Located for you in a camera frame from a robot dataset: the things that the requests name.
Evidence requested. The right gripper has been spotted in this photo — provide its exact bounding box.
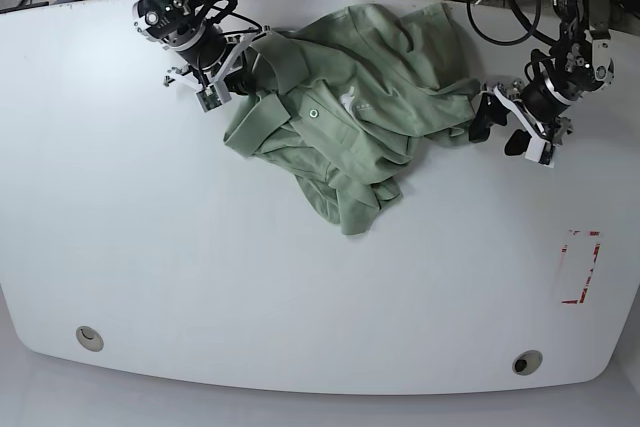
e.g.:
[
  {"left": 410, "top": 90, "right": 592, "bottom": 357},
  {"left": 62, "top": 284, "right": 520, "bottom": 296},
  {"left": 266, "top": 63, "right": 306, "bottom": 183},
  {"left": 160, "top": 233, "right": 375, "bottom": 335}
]
[{"left": 163, "top": 24, "right": 271, "bottom": 96}]

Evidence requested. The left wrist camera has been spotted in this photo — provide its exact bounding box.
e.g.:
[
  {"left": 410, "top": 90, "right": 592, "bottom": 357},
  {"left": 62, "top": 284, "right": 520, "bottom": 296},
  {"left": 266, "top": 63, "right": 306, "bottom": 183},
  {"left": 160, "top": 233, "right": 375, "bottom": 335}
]
[{"left": 525, "top": 138, "right": 555, "bottom": 168}]

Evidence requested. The red tape rectangle marking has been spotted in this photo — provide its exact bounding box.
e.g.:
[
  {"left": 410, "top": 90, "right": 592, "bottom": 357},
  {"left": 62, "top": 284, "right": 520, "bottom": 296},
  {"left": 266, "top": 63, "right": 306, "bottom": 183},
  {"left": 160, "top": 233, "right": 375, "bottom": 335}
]
[{"left": 554, "top": 230, "right": 602, "bottom": 305}]

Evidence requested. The table cable grommet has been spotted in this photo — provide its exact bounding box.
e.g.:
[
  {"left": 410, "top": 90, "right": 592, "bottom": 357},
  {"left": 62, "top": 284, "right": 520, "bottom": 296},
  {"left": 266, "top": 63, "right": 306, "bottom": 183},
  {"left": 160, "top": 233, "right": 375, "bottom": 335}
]
[
  {"left": 76, "top": 326, "right": 104, "bottom": 353},
  {"left": 512, "top": 350, "right": 543, "bottom": 376}
]

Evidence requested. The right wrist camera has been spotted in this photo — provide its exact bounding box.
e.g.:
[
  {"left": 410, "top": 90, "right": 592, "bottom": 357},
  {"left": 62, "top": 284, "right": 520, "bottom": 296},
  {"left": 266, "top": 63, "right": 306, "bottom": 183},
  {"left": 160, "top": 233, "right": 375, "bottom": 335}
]
[{"left": 196, "top": 87, "right": 232, "bottom": 112}]

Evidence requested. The green polo shirt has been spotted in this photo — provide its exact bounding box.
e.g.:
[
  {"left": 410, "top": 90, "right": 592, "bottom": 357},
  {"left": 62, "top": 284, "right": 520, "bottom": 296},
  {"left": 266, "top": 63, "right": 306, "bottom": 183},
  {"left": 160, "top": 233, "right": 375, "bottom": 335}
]
[{"left": 224, "top": 4, "right": 480, "bottom": 235}]

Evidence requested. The left table cable grommet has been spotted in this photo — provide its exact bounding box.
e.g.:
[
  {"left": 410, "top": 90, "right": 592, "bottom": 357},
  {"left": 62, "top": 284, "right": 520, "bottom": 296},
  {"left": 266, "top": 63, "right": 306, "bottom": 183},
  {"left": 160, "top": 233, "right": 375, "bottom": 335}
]
[{"left": 76, "top": 326, "right": 104, "bottom": 353}]

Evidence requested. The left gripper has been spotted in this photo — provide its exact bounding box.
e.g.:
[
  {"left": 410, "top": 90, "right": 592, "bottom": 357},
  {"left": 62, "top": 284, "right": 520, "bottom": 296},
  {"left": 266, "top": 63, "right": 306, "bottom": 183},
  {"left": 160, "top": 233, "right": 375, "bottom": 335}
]
[{"left": 468, "top": 74, "right": 575, "bottom": 156}]

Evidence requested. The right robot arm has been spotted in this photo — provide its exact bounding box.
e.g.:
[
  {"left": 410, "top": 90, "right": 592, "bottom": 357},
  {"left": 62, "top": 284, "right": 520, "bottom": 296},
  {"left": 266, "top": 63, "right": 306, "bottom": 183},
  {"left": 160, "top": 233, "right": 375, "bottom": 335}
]
[{"left": 133, "top": 0, "right": 269, "bottom": 112}]

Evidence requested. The right table cable grommet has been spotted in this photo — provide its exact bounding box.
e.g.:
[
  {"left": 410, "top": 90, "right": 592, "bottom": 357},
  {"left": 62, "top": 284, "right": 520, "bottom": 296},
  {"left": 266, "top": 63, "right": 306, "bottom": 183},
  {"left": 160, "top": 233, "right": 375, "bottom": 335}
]
[{"left": 512, "top": 350, "right": 543, "bottom": 376}]

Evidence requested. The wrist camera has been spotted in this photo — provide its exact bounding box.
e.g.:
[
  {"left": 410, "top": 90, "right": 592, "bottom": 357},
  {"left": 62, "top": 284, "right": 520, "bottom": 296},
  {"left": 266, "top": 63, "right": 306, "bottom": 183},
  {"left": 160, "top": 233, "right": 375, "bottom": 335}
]
[
  {"left": 525, "top": 138, "right": 555, "bottom": 168},
  {"left": 196, "top": 87, "right": 232, "bottom": 112}
]

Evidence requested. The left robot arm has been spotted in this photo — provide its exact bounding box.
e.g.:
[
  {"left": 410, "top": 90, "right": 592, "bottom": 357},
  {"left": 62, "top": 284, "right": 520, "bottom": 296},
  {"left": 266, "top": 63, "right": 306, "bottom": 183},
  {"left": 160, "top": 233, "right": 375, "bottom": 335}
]
[{"left": 468, "top": 0, "right": 614, "bottom": 166}]

